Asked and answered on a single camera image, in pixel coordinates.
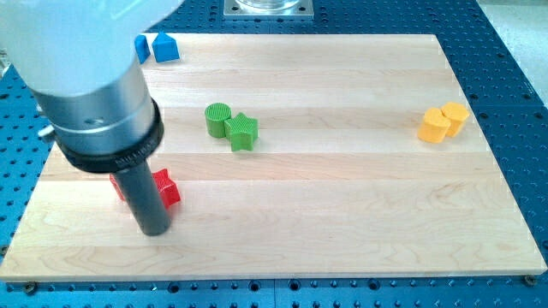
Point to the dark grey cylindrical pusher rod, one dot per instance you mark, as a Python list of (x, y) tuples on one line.
[(141, 194)]

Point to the red star block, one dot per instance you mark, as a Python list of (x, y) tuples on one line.
[(167, 188)]

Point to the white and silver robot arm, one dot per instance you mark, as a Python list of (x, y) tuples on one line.
[(78, 59)]

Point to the blue block behind arm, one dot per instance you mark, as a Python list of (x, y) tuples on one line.
[(142, 48)]

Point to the green star block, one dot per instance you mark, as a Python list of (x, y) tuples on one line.
[(242, 132)]

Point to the red block behind rod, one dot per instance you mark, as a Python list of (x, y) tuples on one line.
[(118, 190)]

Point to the green cylinder block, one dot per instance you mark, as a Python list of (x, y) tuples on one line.
[(215, 116)]

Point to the blue pentagon block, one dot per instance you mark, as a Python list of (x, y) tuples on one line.
[(165, 48)]

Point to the light wooden board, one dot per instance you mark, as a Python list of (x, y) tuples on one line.
[(337, 185)]

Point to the yellow heart block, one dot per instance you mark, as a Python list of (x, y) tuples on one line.
[(434, 126)]

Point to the yellow hexagon block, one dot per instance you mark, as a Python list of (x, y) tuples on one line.
[(457, 114)]

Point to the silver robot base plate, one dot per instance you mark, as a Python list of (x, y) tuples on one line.
[(268, 9)]

